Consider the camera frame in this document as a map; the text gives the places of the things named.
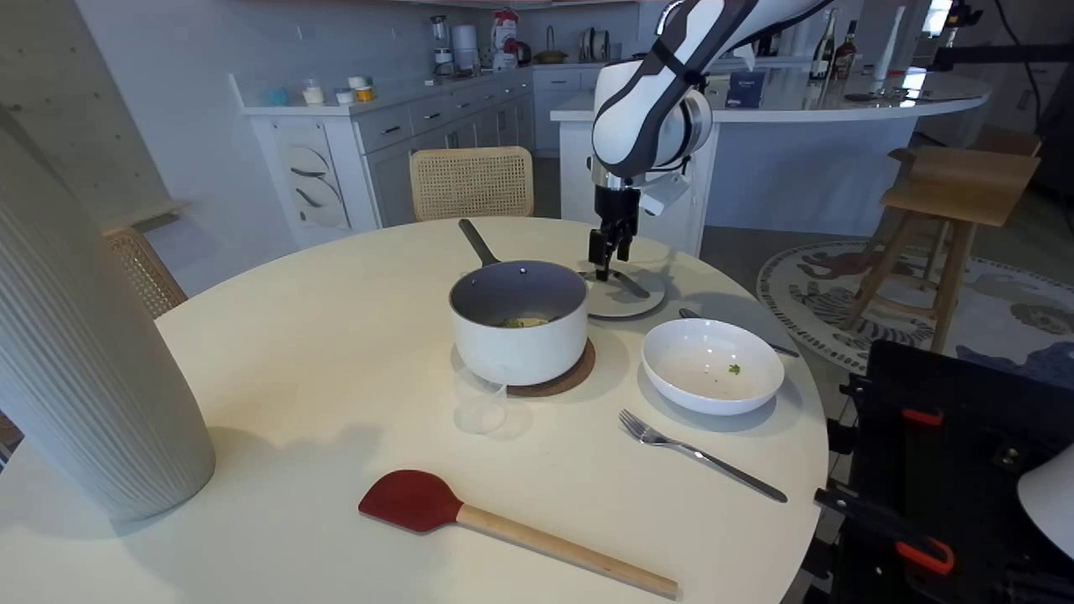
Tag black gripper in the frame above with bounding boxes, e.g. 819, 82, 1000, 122
589, 177, 647, 285

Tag white bowl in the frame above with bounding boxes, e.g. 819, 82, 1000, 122
639, 315, 788, 420

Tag beige chair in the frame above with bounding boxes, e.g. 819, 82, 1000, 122
406, 145, 536, 226

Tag white kitchen island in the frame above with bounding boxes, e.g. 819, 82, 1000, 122
546, 69, 994, 260

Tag blue box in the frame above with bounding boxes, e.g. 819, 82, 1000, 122
721, 69, 773, 111

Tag small clear glass dish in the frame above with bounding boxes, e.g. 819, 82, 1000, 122
450, 381, 536, 439

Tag silver fork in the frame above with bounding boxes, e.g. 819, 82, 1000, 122
617, 408, 791, 507

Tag red and white appliance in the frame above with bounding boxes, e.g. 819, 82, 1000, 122
491, 8, 532, 75

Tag white canister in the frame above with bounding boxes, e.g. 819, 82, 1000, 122
450, 23, 485, 75

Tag white sideboard cabinet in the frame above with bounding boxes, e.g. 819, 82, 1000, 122
227, 65, 542, 250

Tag wooden stool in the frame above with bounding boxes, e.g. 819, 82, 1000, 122
853, 145, 1043, 355

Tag round patterned rug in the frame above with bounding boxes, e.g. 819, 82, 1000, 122
757, 245, 1074, 387

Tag black equipment cart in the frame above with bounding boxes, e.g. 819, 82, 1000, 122
800, 337, 1074, 604

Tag wooden side furniture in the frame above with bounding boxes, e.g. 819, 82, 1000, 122
102, 222, 193, 319

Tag white lamp shade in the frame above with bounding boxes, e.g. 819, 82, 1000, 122
1015, 442, 1074, 563

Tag large white ribbed vase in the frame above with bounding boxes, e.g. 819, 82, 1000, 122
0, 104, 220, 534

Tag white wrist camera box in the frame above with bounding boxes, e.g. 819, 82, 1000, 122
639, 175, 699, 226

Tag white pot with dark handle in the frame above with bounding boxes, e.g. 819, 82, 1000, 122
447, 216, 594, 390

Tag red spatula with wooden handle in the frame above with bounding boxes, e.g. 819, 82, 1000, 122
356, 467, 684, 601

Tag red clamp handle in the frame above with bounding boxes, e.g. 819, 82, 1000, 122
893, 538, 960, 582
896, 408, 947, 432

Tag black camera stand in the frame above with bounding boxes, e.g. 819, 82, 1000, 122
917, 0, 1074, 75

